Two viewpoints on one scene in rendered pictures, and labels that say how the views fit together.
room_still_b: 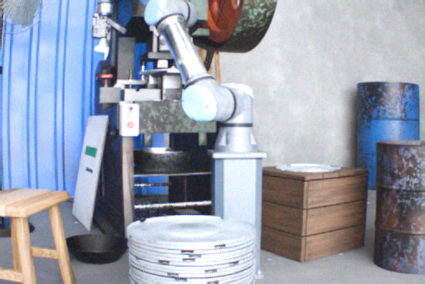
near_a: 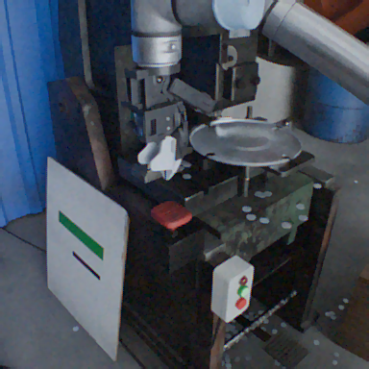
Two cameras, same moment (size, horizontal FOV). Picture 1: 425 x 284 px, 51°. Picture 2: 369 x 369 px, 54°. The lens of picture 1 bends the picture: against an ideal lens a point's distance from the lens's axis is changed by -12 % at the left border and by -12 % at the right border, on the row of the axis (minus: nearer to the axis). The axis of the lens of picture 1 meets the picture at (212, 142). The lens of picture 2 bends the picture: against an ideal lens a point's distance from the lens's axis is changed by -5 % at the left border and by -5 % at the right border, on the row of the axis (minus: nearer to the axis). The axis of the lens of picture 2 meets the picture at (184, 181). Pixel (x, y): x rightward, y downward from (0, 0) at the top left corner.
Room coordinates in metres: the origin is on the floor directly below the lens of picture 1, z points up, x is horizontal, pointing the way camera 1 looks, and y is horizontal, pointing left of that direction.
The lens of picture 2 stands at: (1.57, 0.63, 1.17)
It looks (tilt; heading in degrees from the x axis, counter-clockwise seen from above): 30 degrees down; 342
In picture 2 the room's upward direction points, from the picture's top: straight up
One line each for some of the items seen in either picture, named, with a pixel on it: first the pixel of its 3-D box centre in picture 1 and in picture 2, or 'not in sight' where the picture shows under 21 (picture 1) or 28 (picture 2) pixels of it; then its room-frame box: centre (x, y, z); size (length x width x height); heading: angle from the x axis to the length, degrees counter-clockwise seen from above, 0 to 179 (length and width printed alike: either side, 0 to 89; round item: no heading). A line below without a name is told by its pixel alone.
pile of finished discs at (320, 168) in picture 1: (309, 168); not in sight; (2.12, -0.42, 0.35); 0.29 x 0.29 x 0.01
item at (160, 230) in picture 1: (191, 229); not in sight; (1.10, 0.05, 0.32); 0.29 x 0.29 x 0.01
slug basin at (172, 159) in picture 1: (161, 159); not in sight; (2.49, 0.25, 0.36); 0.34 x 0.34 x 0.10
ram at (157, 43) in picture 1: (164, 25); (226, 35); (2.46, 0.24, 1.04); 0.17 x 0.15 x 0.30; 22
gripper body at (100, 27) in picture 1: (101, 26); (154, 100); (2.15, 0.50, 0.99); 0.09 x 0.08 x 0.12; 112
